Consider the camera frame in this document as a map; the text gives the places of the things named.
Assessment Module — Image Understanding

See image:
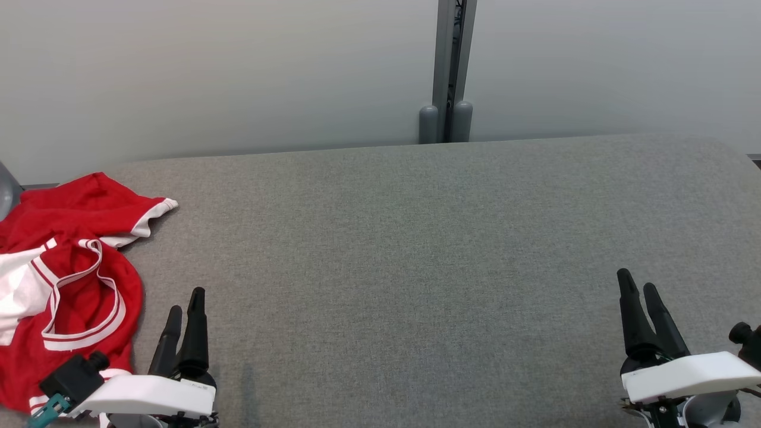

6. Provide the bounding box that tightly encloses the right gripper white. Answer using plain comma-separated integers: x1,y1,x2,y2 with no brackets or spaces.
617,269,761,428

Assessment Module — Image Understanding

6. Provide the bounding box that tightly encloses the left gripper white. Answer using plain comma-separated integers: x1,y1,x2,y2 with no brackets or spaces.
70,287,219,428

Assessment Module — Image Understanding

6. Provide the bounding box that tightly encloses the red basketball jersey number 23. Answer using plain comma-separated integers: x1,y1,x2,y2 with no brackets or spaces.
0,237,145,416

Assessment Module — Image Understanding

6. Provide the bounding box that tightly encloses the red shorts white trim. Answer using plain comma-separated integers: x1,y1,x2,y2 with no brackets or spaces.
0,172,179,253

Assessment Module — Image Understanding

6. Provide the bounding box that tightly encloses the grey curved plastic object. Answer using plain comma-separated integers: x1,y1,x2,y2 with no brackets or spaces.
0,160,24,222

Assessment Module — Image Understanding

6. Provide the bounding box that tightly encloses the teal cable connector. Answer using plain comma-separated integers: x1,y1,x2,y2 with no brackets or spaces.
26,392,73,428

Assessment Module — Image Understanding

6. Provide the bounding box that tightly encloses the grey cylindrical post cap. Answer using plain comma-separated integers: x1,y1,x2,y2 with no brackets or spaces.
450,100,474,143
419,105,439,145

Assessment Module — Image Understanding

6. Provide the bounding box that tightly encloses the grey metal partition post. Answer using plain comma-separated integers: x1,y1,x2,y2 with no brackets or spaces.
432,0,478,144

